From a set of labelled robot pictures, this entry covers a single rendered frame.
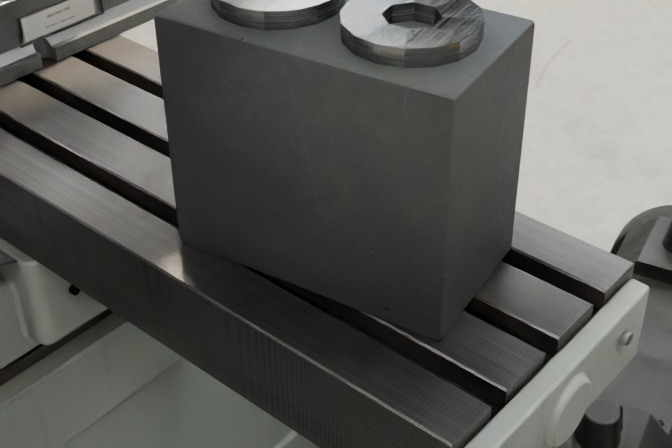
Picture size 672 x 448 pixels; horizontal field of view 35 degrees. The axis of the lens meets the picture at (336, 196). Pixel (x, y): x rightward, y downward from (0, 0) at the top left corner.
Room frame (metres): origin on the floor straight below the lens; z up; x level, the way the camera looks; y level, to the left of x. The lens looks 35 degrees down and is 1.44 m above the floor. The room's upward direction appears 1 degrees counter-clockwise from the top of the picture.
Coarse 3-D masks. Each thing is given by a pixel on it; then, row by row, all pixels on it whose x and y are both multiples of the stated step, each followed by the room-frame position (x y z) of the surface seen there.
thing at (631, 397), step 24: (624, 240) 1.11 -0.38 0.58; (648, 240) 1.07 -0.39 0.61; (648, 264) 1.02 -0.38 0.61; (648, 312) 0.96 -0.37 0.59; (648, 336) 0.92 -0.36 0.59; (648, 360) 0.88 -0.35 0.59; (624, 384) 0.84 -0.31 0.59; (648, 384) 0.84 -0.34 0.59; (600, 408) 0.75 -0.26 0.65; (624, 408) 0.79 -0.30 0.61; (648, 408) 0.80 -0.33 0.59; (576, 432) 0.75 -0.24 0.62; (600, 432) 0.73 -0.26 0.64; (624, 432) 0.75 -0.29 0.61; (648, 432) 0.76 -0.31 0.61
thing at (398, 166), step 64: (192, 0) 0.66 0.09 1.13; (256, 0) 0.64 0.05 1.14; (320, 0) 0.63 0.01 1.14; (384, 0) 0.63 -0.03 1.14; (448, 0) 0.63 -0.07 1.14; (192, 64) 0.63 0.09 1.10; (256, 64) 0.60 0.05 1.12; (320, 64) 0.58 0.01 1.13; (384, 64) 0.57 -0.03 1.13; (448, 64) 0.57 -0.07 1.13; (512, 64) 0.60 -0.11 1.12; (192, 128) 0.63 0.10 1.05; (256, 128) 0.60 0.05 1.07; (320, 128) 0.58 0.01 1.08; (384, 128) 0.55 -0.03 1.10; (448, 128) 0.53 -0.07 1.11; (512, 128) 0.61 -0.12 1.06; (192, 192) 0.63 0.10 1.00; (256, 192) 0.60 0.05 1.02; (320, 192) 0.58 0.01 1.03; (384, 192) 0.55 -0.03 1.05; (448, 192) 0.53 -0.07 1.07; (512, 192) 0.62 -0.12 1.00; (256, 256) 0.61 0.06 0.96; (320, 256) 0.58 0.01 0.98; (384, 256) 0.55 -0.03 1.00; (448, 256) 0.53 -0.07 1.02; (448, 320) 0.54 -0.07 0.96
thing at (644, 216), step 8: (656, 208) 1.18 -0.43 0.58; (664, 208) 1.17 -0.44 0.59; (640, 216) 1.18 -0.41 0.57; (648, 216) 1.16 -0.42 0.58; (656, 216) 1.15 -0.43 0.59; (664, 216) 1.15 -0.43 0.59; (632, 224) 1.17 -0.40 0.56; (624, 232) 1.16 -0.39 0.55; (616, 240) 1.17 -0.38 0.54; (616, 248) 1.16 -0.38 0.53
